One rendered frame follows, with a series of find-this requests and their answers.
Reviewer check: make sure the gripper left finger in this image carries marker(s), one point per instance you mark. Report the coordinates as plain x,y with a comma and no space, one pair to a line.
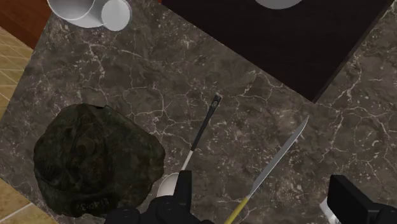
183,189

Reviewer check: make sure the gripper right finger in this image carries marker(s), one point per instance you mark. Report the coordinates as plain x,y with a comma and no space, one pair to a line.
347,198

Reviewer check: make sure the dark green camouflage hat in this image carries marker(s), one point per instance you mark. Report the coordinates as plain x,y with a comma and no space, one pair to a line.
96,161

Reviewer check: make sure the white cup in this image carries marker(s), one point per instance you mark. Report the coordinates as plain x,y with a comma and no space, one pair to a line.
74,9

